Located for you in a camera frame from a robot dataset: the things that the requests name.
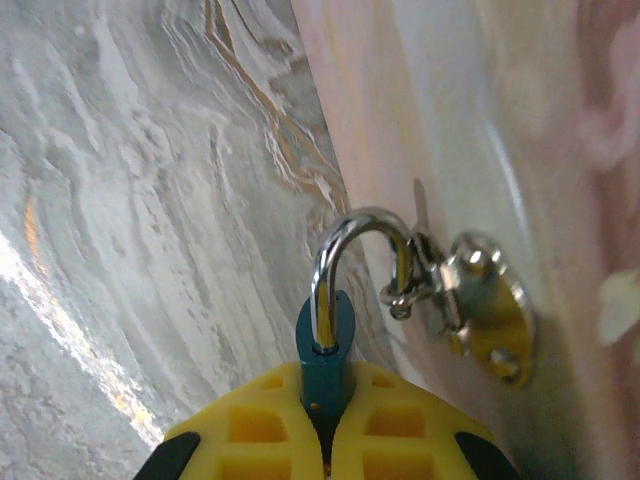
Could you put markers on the metal hasp latch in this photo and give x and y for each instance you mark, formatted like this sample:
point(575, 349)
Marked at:
point(480, 300)

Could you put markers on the teal padlock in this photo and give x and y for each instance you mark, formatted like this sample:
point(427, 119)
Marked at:
point(322, 385)

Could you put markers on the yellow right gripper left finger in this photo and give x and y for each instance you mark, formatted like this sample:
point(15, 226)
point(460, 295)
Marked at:
point(250, 425)

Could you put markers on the pink box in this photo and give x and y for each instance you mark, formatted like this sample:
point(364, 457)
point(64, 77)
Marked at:
point(500, 125)

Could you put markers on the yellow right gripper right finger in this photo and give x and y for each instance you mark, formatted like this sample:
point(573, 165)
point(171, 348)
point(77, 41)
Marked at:
point(400, 425)

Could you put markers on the grey marble-pattern mat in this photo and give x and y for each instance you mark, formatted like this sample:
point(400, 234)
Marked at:
point(150, 200)

